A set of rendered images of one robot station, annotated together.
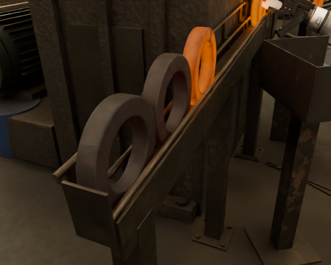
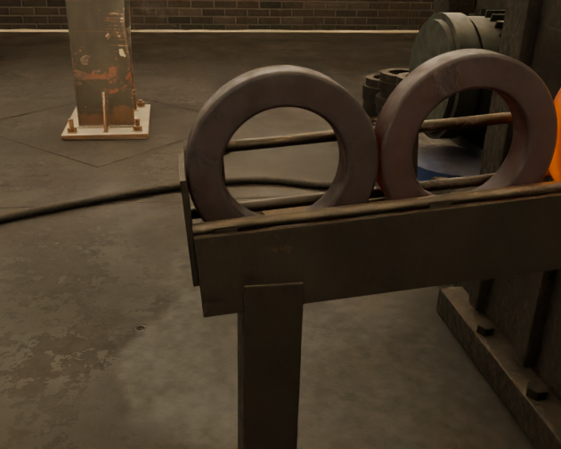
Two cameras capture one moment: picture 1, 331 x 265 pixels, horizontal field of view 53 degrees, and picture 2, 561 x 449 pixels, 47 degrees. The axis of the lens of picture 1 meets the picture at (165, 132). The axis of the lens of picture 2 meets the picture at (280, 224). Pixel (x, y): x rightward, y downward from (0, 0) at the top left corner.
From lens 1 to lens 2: 42 cm
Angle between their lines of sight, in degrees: 49
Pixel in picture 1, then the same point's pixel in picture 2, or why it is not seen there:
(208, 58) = not seen: outside the picture
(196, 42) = not seen: outside the picture
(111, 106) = (260, 72)
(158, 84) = (408, 88)
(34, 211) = (372, 324)
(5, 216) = (334, 307)
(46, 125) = not seen: hidden behind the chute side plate
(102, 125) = (227, 89)
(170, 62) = (459, 59)
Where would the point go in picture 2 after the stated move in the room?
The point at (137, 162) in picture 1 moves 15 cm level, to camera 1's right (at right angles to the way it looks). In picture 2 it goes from (322, 204) to (435, 264)
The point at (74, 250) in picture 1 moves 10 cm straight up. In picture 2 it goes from (364, 404) to (368, 364)
